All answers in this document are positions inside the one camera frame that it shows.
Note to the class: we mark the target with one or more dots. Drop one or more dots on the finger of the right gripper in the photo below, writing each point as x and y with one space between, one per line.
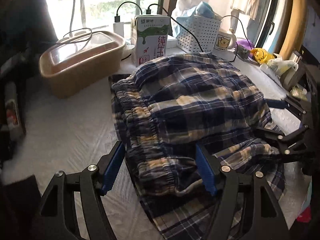
278 104

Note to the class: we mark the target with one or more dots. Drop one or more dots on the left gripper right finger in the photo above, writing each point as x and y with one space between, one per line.
261 216

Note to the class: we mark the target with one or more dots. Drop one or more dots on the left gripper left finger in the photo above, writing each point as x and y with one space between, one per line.
56 217

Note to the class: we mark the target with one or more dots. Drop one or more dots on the blue plaid pants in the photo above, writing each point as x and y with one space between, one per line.
166 107

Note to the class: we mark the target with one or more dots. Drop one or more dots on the yellow duck plastic bag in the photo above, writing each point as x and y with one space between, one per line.
261 55

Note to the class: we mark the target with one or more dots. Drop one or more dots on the purple cloth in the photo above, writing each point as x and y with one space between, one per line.
245 43

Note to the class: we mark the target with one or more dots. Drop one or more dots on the white bear cartoon mug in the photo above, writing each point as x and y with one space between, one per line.
225 40

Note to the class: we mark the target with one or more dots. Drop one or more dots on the white perforated plastic basket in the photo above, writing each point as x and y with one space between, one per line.
199 33

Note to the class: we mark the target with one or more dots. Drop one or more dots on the blue roll in basket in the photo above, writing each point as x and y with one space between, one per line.
205 10

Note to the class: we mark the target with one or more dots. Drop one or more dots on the white tissue paper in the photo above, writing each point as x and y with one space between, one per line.
184 8

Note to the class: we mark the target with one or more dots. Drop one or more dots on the green white milk carton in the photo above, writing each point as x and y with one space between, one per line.
149 35

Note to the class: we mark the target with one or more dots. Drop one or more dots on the brown lidded food container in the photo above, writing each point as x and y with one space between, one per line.
81 61

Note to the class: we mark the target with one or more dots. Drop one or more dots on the white usb charger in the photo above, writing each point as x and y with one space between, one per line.
118 26

